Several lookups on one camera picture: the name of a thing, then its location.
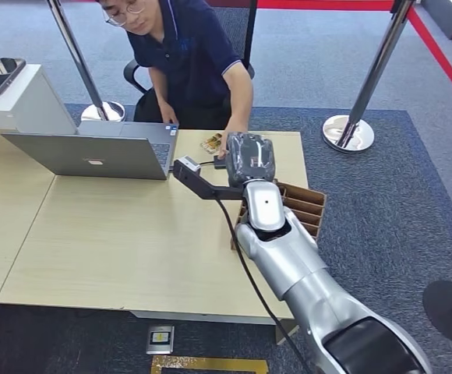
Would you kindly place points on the person's right hand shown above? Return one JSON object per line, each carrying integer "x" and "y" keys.
{"x": 169, "y": 112}

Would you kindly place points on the yellow floor tape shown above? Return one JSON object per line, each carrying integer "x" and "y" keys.
{"x": 210, "y": 364}

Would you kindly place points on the person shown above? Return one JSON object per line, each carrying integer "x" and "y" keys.
{"x": 190, "y": 51}

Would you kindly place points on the person's right forearm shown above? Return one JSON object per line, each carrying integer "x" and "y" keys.
{"x": 159, "y": 88}

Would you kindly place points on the dark blue floor rug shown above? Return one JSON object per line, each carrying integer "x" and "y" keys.
{"x": 385, "y": 206}

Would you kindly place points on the thin-framed eyeglasses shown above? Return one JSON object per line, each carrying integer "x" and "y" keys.
{"x": 119, "y": 19}

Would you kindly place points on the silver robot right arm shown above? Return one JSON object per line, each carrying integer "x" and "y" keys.
{"x": 307, "y": 279}

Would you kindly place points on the silver floor socket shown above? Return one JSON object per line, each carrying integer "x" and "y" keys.
{"x": 160, "y": 339}

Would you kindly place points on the person's left forearm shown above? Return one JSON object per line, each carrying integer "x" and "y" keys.
{"x": 239, "y": 98}

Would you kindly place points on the black card reader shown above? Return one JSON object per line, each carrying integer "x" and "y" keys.
{"x": 219, "y": 163}

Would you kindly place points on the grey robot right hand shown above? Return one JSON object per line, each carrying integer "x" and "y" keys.
{"x": 249, "y": 157}

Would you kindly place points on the brown wooden card holder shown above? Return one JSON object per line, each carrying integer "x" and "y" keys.
{"x": 304, "y": 204}

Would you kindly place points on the gold patterned card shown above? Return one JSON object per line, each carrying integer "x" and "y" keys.
{"x": 212, "y": 143}

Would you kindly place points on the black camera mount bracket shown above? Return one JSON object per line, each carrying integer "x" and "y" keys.
{"x": 202, "y": 187}

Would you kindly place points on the white cabinet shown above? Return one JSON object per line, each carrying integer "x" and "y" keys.
{"x": 27, "y": 106}

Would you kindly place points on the chrome stanchion post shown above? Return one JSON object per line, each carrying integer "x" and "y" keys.
{"x": 374, "y": 72}
{"x": 78, "y": 57}

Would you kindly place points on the grey laptop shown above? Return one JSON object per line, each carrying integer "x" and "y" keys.
{"x": 93, "y": 157}

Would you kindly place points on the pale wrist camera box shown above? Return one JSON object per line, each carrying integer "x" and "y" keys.
{"x": 190, "y": 164}

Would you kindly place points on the black round base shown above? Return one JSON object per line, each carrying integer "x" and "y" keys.
{"x": 444, "y": 309}

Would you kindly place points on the dark grey display platform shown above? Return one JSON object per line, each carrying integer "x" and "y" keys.
{"x": 444, "y": 18}

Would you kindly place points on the red barrier belt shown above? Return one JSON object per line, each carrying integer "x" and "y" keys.
{"x": 444, "y": 62}

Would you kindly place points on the black office chair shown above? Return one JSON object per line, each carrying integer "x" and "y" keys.
{"x": 132, "y": 72}

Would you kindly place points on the person's left hand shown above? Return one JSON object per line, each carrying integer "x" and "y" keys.
{"x": 226, "y": 139}

